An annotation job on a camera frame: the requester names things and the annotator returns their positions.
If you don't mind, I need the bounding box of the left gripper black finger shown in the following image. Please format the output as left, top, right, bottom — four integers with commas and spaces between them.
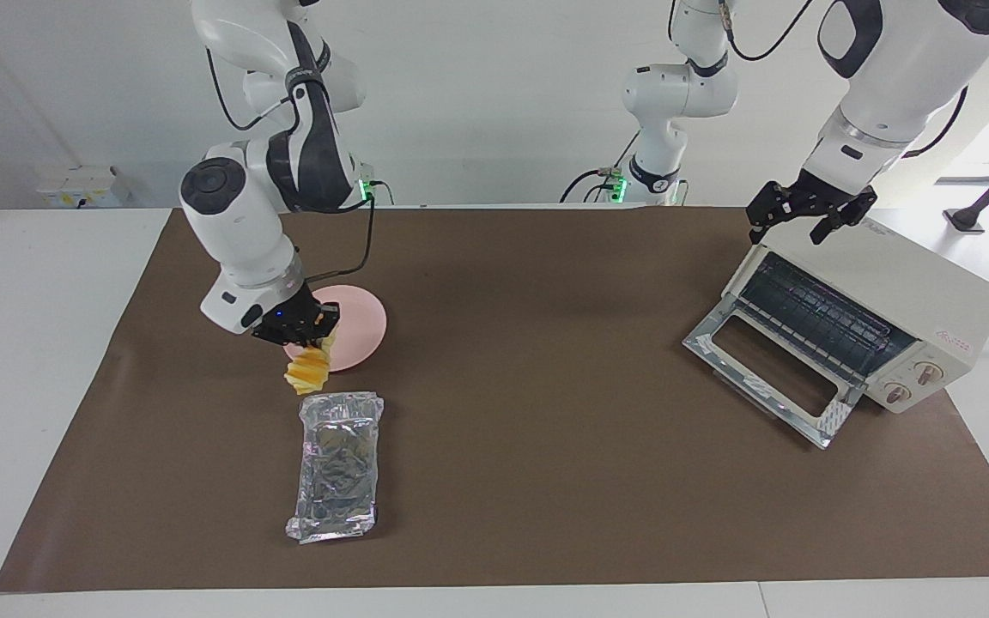
747, 182, 796, 245
810, 189, 878, 245

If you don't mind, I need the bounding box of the sliced orange yellow bread loaf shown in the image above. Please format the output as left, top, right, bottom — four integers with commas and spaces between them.
285, 330, 337, 397

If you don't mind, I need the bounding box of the crinkled aluminium foil tray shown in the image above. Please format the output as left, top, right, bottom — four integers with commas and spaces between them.
285, 391, 385, 544

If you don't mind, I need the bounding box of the cream white toaster oven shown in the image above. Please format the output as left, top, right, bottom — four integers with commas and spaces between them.
722, 215, 989, 415

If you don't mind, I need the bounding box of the dark metal oven rack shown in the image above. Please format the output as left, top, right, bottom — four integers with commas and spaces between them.
739, 253, 916, 379

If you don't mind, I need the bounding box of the pink round plate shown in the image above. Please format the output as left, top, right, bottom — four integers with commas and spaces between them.
284, 285, 388, 373

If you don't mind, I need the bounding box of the white power socket box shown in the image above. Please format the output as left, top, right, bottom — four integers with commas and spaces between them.
38, 166, 130, 209

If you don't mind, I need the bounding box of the brown paper table mat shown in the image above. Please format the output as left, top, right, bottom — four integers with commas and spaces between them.
0, 206, 989, 593

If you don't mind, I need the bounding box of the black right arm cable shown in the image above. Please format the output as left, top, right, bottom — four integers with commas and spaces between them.
205, 47, 375, 284

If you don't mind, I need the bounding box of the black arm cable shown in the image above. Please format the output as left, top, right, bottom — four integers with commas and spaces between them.
205, 47, 375, 284
718, 0, 969, 160

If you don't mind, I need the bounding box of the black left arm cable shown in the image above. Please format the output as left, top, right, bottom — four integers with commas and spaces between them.
718, 0, 969, 160

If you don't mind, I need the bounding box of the black left base cable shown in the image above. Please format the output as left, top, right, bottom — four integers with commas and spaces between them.
560, 129, 643, 204

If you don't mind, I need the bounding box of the glass oven door metal frame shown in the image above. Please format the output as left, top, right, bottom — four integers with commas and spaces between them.
683, 307, 866, 450

